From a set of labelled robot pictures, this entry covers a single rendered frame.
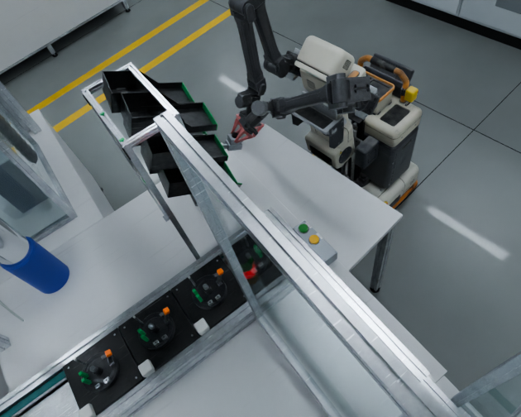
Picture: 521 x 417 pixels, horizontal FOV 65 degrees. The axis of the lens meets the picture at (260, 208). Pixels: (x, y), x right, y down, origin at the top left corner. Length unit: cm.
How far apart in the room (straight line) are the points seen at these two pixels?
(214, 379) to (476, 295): 169
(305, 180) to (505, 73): 244
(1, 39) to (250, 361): 423
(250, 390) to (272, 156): 112
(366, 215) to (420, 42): 261
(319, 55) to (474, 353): 179
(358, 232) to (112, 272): 113
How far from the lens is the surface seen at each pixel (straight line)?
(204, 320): 162
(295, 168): 206
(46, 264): 199
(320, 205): 192
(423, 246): 283
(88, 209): 228
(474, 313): 272
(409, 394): 49
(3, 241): 182
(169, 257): 193
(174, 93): 155
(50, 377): 186
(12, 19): 507
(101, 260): 208
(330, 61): 181
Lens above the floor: 246
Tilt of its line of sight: 56 degrees down
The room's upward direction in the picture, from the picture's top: 16 degrees counter-clockwise
